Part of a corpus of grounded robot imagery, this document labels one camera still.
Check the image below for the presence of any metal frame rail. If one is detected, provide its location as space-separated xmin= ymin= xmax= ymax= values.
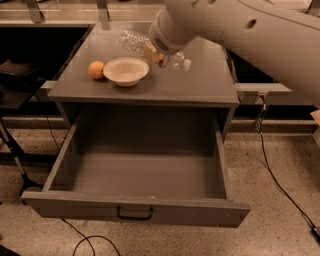
xmin=0 ymin=0 xmax=319 ymax=28

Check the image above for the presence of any clear plastic water bottle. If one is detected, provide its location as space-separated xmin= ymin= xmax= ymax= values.
xmin=119 ymin=29 xmax=192 ymax=71

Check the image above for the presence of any black cable on front floor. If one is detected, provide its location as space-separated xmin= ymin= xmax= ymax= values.
xmin=60 ymin=218 xmax=122 ymax=256

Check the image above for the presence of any black cable on floor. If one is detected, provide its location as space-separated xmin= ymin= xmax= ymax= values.
xmin=60 ymin=218 xmax=122 ymax=256
xmin=254 ymin=103 xmax=320 ymax=241

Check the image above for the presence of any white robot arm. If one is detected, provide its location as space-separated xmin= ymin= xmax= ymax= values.
xmin=149 ymin=0 xmax=320 ymax=105

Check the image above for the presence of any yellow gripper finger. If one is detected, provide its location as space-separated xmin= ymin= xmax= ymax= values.
xmin=142 ymin=43 xmax=164 ymax=64

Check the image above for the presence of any black cable on right floor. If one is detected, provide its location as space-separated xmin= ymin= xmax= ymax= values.
xmin=254 ymin=103 xmax=320 ymax=241

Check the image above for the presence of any dark box on left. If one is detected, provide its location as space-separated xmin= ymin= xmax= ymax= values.
xmin=0 ymin=59 xmax=45 ymax=93

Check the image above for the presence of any orange fruit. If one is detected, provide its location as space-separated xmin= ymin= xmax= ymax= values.
xmin=88 ymin=61 xmax=105 ymax=79

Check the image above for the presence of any grey cabinet with counter top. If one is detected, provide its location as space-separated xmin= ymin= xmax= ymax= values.
xmin=49 ymin=21 xmax=239 ymax=135

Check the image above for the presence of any white bowl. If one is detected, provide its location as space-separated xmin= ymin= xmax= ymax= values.
xmin=103 ymin=57 xmax=149 ymax=87

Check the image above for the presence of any black tripod stand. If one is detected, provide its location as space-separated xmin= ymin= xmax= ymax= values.
xmin=0 ymin=118 xmax=43 ymax=196

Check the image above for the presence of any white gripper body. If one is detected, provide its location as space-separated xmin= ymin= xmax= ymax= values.
xmin=149 ymin=7 xmax=196 ymax=55

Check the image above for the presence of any grey open top drawer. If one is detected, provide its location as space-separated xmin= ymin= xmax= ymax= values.
xmin=22 ymin=112 xmax=250 ymax=228

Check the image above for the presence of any black drawer handle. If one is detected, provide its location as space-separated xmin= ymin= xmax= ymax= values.
xmin=116 ymin=206 xmax=153 ymax=221

